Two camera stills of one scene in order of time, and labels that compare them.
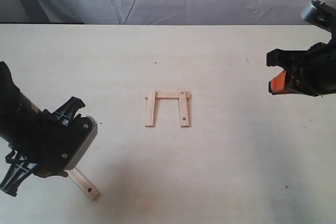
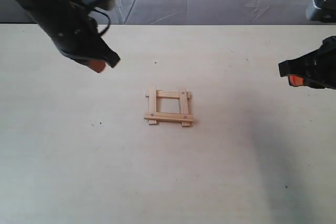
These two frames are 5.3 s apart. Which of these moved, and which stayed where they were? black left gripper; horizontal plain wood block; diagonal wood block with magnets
Moved: diagonal wood block with magnets; black left gripper
Stayed: horizontal plain wood block
